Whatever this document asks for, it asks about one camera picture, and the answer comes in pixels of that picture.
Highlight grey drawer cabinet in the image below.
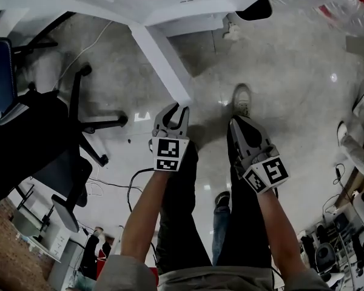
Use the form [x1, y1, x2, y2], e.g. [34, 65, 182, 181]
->
[345, 35, 364, 65]

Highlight black office chair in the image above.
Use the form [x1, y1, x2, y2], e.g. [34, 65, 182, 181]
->
[0, 64, 128, 233]

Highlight white desk with drawers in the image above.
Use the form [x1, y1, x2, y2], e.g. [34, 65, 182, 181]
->
[33, 222, 76, 263]

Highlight white crumpled tissue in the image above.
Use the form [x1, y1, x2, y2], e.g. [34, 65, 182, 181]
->
[223, 21, 240, 41]

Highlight person's right forearm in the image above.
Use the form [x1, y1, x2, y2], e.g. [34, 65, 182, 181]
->
[256, 189, 304, 272]

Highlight grey chair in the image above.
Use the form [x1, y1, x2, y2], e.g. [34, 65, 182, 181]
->
[11, 183, 54, 242]

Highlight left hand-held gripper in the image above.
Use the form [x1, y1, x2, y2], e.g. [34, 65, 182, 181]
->
[148, 102, 190, 172]

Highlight black cable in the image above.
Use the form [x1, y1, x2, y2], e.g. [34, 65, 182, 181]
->
[126, 167, 158, 215]

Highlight white water dispenser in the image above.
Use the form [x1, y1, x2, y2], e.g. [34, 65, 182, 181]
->
[48, 0, 289, 107]

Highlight person's grey shirt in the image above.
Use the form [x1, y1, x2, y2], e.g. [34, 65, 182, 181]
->
[95, 255, 333, 291]

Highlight person's left forearm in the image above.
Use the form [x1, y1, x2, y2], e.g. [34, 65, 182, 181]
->
[120, 170, 170, 265]

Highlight person's black trousers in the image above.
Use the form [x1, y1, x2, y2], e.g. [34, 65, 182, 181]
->
[155, 116, 275, 275]

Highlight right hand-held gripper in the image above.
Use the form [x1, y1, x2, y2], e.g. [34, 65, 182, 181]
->
[229, 116, 291, 195]

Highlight blue chair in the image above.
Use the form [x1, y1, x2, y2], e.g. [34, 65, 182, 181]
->
[0, 36, 60, 125]

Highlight black jacket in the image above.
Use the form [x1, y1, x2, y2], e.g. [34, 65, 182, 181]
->
[0, 89, 79, 215]

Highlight person's grey shoe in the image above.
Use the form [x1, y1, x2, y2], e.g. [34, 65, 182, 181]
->
[232, 83, 252, 118]

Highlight white power cord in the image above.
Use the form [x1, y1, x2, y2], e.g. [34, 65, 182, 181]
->
[53, 19, 113, 90]

